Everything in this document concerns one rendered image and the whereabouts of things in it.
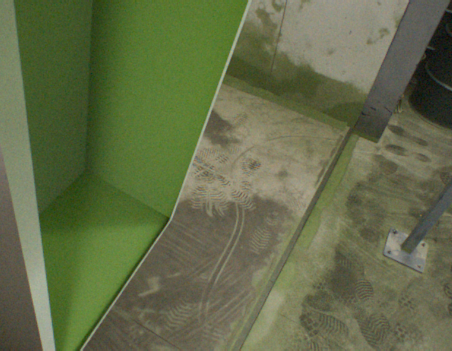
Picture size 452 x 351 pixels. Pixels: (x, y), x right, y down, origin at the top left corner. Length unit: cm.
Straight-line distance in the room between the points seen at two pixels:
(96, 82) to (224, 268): 98
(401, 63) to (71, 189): 189
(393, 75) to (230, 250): 141
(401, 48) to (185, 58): 170
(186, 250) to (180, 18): 113
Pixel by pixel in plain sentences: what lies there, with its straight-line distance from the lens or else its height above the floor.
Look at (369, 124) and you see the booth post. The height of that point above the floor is 12.
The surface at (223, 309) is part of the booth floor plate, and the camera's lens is 163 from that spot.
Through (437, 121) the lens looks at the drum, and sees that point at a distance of 315.
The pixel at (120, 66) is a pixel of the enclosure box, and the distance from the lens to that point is 104.
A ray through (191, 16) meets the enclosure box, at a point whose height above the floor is 117.
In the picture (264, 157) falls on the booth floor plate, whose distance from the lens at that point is 225.
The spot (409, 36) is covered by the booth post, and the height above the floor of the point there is 71.
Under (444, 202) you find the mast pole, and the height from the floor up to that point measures 39.
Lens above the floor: 150
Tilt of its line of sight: 45 degrees down
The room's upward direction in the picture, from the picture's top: 9 degrees clockwise
